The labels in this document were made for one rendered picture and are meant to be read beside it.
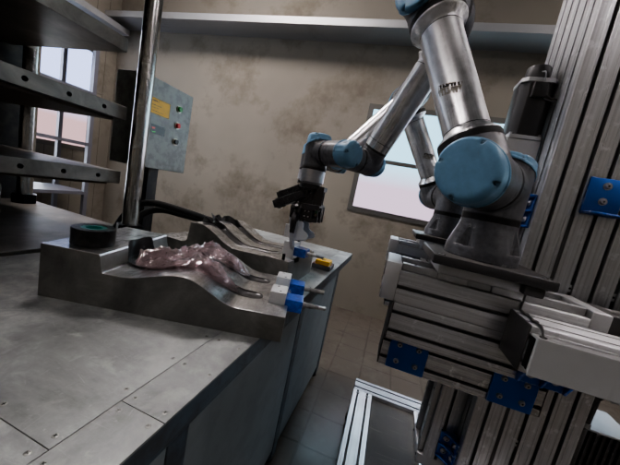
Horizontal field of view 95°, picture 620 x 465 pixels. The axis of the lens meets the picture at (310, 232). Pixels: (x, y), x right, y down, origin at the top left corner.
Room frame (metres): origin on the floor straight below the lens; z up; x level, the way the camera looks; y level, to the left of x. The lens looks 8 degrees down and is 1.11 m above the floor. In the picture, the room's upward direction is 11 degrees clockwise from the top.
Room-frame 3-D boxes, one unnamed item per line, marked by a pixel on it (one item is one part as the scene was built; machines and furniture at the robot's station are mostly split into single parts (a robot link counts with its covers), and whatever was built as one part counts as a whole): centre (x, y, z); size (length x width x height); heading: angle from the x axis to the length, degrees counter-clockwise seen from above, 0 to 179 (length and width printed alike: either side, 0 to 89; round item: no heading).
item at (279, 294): (0.63, -0.01, 0.86); 0.13 x 0.05 x 0.05; 91
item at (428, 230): (1.13, -0.52, 1.09); 0.15 x 0.15 x 0.10
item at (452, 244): (0.66, -0.39, 1.09); 0.15 x 0.15 x 0.10
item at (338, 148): (0.85, -0.05, 1.23); 0.11 x 0.11 x 0.08; 43
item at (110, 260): (0.67, 0.27, 0.86); 0.50 x 0.26 x 0.11; 91
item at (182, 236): (1.04, 0.25, 0.87); 0.50 x 0.26 x 0.14; 74
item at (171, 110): (1.44, 0.86, 0.74); 0.30 x 0.22 x 1.47; 164
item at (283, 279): (0.73, 0.00, 0.86); 0.13 x 0.05 x 0.05; 91
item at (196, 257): (0.68, 0.26, 0.90); 0.26 x 0.18 x 0.08; 91
